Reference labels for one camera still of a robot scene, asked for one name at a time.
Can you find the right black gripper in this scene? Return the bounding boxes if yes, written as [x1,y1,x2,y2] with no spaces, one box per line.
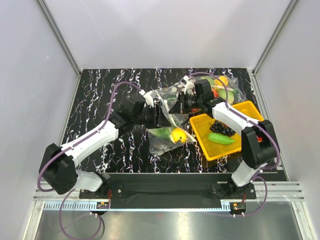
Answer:
[168,92,203,115]

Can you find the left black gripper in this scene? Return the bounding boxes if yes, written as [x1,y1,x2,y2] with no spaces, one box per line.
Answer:
[132,103,172,130]

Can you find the clear zip bag with mushroom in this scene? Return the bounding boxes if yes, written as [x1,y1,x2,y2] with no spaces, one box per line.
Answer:
[151,85,193,126]

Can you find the green fake bok choy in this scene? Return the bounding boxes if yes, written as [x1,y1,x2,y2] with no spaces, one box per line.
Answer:
[148,127,172,140]

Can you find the clear zip bag with lemon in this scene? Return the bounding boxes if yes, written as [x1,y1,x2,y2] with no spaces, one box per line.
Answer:
[147,84,196,157]

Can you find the yellow fake lemon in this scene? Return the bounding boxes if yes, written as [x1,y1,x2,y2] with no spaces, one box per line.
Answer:
[170,127,188,144]

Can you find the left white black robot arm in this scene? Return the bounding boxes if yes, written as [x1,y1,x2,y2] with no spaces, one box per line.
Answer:
[39,95,163,198]

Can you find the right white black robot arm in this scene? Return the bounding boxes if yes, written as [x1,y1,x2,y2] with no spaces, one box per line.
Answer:
[169,79,280,199]

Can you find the black fake grape bunch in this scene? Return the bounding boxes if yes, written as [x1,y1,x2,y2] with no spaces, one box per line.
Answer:
[209,120,236,137]

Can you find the green fake bitter gourd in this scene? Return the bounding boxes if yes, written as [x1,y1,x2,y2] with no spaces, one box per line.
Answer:
[207,132,234,145]

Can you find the clear bag of fake fruit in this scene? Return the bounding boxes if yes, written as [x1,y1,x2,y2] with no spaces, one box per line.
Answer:
[195,75,247,105]

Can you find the yellow plastic tray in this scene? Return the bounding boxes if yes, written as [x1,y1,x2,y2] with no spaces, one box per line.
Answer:
[189,100,264,161]

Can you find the black marble pattern mat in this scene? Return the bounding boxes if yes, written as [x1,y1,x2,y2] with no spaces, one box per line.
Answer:
[59,68,288,182]

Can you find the left small connector board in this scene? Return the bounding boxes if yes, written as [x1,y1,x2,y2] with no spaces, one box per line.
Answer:
[96,201,110,209]

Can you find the small connector board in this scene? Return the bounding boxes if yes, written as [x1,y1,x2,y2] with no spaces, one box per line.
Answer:
[230,202,247,213]
[96,201,110,209]

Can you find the right small connector board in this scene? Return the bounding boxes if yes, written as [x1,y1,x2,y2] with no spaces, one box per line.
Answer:
[230,202,247,213]

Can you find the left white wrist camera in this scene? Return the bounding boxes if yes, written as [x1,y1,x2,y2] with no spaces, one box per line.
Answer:
[139,89,154,108]

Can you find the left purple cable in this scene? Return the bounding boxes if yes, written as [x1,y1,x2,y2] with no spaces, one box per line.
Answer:
[36,81,144,239]

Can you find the purple cable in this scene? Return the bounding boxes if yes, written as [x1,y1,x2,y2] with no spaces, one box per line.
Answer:
[184,71,281,217]
[36,81,144,239]

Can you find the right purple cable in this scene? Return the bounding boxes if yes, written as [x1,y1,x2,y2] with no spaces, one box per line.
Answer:
[184,71,281,217]

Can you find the slotted white cable duct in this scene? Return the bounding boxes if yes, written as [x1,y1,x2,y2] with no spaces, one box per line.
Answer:
[43,200,232,212]

